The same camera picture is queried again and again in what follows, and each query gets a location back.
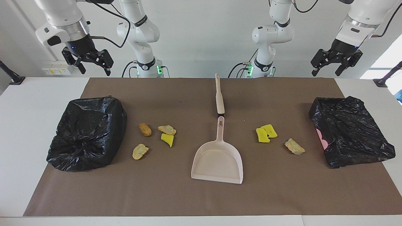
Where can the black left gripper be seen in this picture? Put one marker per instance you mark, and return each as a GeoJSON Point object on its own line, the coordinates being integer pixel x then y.
{"type": "Point", "coordinates": [342, 48]}

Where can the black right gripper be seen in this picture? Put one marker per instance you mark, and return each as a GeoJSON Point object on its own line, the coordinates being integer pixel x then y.
{"type": "Point", "coordinates": [81, 47]}

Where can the brown nugget trash piece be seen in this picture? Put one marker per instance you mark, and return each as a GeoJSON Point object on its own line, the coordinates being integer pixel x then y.
{"type": "Point", "coordinates": [145, 129]}

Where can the oval yellow sponge piece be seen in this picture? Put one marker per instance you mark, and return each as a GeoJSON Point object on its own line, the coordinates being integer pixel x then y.
{"type": "Point", "coordinates": [271, 130]}

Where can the beige rock-like sponge chunk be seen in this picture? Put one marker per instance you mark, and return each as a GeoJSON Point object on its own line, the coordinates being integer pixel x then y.
{"type": "Point", "coordinates": [294, 146]}

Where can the tan striped bread piece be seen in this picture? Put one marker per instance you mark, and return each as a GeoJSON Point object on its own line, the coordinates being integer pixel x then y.
{"type": "Point", "coordinates": [166, 129]}

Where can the pale yellow chip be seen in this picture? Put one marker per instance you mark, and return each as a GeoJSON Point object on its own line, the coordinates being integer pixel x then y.
{"type": "Point", "coordinates": [140, 151]}

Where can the notched yellow sponge piece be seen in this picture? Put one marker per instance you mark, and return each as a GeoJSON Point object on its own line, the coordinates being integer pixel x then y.
{"type": "Point", "coordinates": [262, 136]}

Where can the small yellow sponge wedge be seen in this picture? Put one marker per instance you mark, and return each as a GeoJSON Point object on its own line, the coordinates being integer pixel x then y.
{"type": "Point", "coordinates": [167, 139]}

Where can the beige hand brush black bristles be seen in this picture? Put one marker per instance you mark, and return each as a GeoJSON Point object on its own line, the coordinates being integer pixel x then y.
{"type": "Point", "coordinates": [219, 100]}

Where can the beige plastic dustpan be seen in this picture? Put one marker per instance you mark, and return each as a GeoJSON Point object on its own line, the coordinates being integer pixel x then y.
{"type": "Point", "coordinates": [216, 160]}

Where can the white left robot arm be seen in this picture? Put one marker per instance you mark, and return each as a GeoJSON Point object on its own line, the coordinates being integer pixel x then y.
{"type": "Point", "coordinates": [270, 34]}

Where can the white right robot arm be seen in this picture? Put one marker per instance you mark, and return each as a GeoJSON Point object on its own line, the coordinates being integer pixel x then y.
{"type": "Point", "coordinates": [138, 31]}

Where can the left black trash bag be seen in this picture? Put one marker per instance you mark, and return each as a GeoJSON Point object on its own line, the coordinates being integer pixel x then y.
{"type": "Point", "coordinates": [88, 131]}

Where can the black bag on pink bin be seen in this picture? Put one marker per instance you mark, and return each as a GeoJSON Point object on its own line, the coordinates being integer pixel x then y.
{"type": "Point", "coordinates": [355, 135]}

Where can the blue and white object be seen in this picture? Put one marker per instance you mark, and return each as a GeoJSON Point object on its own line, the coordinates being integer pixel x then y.
{"type": "Point", "coordinates": [399, 95]}

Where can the brown paper table mat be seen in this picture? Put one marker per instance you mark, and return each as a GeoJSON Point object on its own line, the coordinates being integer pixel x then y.
{"type": "Point", "coordinates": [201, 201]}

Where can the white wall power strip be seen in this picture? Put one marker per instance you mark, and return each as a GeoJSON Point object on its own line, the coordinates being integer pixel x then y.
{"type": "Point", "coordinates": [51, 71]}

